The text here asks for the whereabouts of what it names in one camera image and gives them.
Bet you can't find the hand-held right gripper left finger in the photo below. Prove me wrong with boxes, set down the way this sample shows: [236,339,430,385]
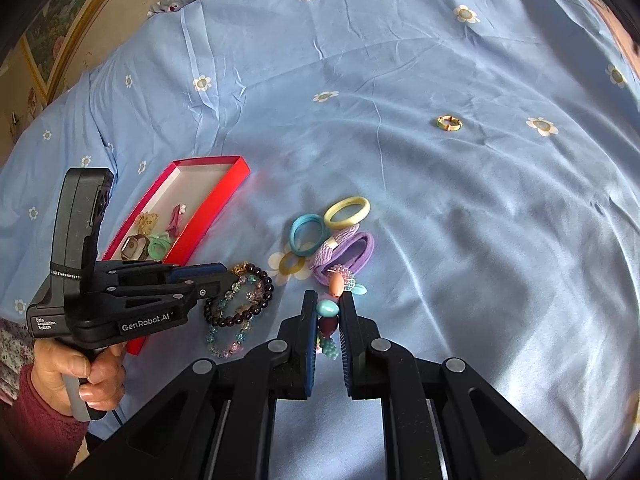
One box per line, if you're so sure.
[70,290,321,480]

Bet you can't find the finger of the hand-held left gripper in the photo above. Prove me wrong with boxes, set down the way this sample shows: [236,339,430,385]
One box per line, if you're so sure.
[100,261,237,287]
[102,279,237,317]

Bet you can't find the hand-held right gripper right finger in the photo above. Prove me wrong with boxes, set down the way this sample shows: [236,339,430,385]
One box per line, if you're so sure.
[339,292,586,480]

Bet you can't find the clear crystal bead bracelet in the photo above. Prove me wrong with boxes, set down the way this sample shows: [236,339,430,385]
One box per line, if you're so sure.
[220,261,263,311]

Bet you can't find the green hair ties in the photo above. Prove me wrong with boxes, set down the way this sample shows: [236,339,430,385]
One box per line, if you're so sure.
[149,230,173,261]

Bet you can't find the colourful chunky bead bracelet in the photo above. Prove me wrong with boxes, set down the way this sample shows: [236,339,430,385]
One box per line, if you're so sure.
[314,265,368,361]

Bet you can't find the blue crystal bead bracelet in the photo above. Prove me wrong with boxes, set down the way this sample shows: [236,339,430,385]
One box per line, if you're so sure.
[206,305,252,358]

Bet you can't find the black bead bracelet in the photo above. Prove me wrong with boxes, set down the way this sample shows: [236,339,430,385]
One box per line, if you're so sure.
[204,264,275,328]

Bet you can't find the wristwatch with patterned band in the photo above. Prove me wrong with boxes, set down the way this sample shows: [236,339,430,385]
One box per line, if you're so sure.
[119,234,151,262]

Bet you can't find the red shallow cardboard box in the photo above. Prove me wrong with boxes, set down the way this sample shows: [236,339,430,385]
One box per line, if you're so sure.
[102,156,251,356]

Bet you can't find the person's left forearm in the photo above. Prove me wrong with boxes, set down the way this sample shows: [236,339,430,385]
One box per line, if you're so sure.
[0,365,91,480]

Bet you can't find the person's left hand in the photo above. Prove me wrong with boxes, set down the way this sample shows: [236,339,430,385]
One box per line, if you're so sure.
[31,342,127,416]

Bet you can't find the floral cloth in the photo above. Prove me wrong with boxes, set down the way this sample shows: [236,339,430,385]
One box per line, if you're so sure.
[0,320,36,401]

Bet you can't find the blue flowered bedsheet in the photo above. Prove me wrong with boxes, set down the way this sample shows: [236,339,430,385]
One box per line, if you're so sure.
[0,0,640,480]

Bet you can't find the wooden headboard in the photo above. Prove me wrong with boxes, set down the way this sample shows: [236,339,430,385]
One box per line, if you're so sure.
[0,0,166,126]

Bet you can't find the pink printed blanket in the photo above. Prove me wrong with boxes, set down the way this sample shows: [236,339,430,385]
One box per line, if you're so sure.
[547,0,640,61]

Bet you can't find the blue hair tie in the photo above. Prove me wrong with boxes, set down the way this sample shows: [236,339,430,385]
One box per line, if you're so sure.
[290,214,331,256]

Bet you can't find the purple hair tie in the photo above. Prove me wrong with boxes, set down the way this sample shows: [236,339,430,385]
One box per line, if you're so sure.
[307,227,377,283]

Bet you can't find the yellow hair tie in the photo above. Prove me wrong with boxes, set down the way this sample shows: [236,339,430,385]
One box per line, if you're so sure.
[324,196,371,230]

